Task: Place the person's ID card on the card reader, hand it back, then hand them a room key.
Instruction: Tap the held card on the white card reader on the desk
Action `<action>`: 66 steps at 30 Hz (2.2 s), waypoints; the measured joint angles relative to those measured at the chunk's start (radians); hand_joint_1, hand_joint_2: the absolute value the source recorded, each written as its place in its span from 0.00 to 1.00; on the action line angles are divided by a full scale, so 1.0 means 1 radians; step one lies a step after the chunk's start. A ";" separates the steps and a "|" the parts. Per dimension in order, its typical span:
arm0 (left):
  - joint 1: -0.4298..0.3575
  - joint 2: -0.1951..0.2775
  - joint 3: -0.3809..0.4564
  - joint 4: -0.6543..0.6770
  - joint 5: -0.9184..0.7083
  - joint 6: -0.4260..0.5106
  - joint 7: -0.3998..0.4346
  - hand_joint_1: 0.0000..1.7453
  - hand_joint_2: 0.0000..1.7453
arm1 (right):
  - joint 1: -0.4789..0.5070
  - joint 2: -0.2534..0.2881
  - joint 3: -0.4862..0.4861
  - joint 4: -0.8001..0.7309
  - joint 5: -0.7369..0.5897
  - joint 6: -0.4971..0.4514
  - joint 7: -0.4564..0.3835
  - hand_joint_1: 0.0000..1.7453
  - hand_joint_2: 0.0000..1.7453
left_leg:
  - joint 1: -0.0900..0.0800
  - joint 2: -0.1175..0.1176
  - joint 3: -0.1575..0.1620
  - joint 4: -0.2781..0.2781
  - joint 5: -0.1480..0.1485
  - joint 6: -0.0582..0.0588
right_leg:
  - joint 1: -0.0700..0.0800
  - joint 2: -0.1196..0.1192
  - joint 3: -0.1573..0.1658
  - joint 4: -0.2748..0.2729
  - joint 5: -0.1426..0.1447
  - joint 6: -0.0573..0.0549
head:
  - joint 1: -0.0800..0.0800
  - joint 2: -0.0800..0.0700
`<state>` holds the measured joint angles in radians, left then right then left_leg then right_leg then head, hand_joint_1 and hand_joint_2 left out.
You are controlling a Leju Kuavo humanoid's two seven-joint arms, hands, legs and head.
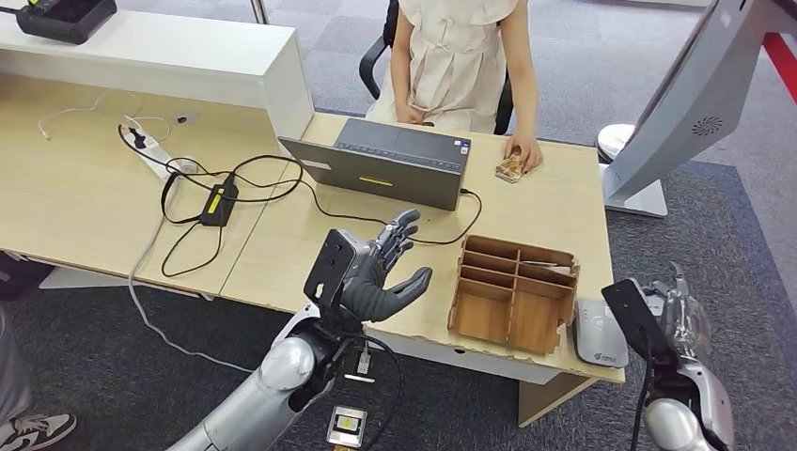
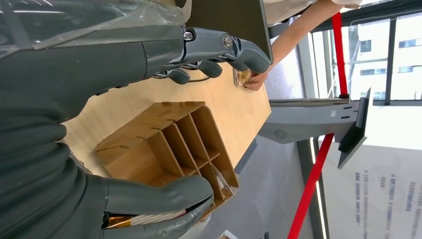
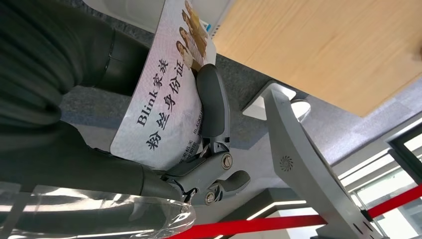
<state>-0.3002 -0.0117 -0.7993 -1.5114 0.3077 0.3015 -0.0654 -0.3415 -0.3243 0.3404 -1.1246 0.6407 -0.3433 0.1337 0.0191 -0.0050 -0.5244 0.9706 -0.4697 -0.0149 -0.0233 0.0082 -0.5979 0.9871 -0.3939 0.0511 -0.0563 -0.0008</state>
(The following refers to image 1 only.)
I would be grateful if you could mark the person's left hand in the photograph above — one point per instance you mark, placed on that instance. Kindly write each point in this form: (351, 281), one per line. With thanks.
(528, 152)

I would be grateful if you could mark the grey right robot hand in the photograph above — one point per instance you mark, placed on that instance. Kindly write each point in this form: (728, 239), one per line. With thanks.
(688, 330)

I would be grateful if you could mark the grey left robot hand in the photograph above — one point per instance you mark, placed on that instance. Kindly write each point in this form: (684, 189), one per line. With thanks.
(373, 292)

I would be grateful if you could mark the person's right hand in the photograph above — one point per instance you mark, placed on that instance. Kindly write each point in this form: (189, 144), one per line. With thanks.
(410, 116)

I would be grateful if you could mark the white room key card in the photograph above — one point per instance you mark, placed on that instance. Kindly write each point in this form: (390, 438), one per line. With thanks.
(558, 269)

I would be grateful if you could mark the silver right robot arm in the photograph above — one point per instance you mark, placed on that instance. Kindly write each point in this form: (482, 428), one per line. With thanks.
(672, 429)

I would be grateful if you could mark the person's left forearm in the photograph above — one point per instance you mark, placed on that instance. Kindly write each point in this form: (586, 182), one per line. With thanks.
(524, 99)

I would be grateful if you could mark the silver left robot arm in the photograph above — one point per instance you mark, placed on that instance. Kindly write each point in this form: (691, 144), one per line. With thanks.
(274, 392)

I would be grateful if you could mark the person's right forearm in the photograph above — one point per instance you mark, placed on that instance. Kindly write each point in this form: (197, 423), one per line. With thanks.
(403, 81)

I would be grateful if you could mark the person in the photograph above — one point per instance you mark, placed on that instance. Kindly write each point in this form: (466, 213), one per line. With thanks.
(454, 68)

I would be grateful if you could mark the white card reader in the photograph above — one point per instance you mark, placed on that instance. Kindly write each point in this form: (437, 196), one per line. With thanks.
(594, 336)

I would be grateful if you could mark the grey laptop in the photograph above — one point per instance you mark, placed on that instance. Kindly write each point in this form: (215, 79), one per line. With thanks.
(386, 165)

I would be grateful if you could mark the black office chair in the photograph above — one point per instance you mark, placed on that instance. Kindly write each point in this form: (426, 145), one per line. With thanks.
(371, 62)

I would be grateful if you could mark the white round bin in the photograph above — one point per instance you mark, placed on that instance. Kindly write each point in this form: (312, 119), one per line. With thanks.
(612, 138)

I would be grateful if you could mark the small white bar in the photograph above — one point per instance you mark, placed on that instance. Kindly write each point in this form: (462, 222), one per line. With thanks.
(360, 378)

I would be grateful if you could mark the wooden divided organizer box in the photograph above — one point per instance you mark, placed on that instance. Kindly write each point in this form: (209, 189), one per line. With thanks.
(486, 311)

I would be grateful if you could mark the small silver device yellow label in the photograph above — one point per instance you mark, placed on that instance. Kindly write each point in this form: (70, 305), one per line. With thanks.
(347, 426)

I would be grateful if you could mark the black power adapter yellow label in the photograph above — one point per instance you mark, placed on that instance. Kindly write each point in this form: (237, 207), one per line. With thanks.
(218, 205)

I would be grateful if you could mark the metal pole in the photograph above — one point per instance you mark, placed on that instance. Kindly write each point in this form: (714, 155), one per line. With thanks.
(259, 11)

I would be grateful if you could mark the white power strip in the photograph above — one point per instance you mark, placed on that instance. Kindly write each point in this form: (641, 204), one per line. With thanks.
(156, 152)

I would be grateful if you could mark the white counter shelf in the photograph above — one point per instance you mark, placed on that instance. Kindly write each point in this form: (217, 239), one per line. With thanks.
(156, 50)

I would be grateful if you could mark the black desktop device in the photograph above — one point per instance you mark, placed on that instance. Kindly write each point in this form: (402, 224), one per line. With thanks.
(65, 20)

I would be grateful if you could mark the grey white sneaker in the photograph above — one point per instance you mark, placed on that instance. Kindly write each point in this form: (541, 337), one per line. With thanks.
(37, 432)

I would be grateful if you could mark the bystander's grey trouser leg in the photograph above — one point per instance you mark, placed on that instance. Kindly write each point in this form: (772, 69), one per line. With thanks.
(12, 373)

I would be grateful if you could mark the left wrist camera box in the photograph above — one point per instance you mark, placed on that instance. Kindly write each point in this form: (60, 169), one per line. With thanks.
(327, 267)

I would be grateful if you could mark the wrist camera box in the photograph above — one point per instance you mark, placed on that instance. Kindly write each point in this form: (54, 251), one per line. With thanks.
(327, 267)
(629, 314)

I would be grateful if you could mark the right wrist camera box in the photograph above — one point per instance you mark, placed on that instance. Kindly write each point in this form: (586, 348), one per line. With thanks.
(629, 314)

